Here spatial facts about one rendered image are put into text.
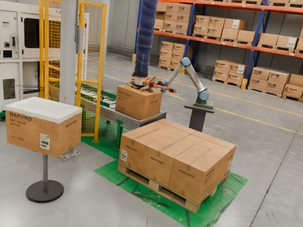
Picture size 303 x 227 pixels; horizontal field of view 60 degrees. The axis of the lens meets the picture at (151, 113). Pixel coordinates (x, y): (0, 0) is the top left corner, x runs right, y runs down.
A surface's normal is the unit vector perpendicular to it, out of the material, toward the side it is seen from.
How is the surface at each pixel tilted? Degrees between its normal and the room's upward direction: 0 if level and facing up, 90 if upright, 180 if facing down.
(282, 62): 90
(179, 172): 90
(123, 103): 90
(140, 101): 90
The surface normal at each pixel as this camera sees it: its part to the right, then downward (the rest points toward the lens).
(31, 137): -0.30, 0.28
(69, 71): 0.81, 0.29
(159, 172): -0.58, 0.19
